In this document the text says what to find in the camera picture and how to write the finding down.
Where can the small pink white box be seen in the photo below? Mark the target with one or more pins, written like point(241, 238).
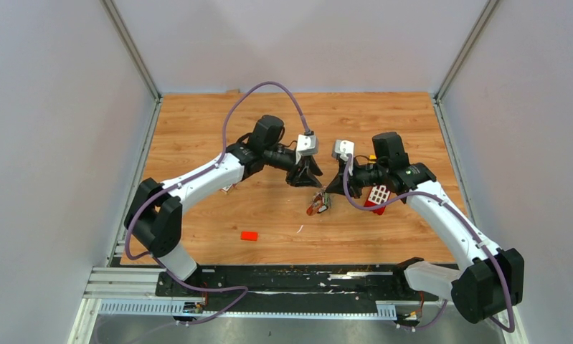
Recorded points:
point(227, 189)

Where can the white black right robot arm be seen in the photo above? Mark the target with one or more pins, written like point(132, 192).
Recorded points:
point(488, 281)

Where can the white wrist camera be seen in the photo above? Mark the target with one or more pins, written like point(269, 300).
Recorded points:
point(306, 145)
point(343, 150)

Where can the metal key organizer red handle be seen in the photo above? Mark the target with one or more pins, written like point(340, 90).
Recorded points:
point(320, 203)

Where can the small orange red block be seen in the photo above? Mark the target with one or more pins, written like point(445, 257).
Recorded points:
point(249, 236)

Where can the red tray with white slots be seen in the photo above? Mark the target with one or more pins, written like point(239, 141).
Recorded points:
point(377, 195)

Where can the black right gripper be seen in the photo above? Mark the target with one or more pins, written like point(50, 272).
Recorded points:
point(337, 185)

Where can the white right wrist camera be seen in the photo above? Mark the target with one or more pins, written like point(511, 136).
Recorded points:
point(343, 150)

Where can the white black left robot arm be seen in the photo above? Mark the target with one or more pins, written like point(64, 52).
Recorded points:
point(155, 215)

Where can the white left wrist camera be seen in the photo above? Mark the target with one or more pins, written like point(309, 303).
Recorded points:
point(306, 145)

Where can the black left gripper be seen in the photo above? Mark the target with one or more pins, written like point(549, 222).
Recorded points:
point(305, 178)

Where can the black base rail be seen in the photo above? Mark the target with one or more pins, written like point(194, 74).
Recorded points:
point(333, 289)

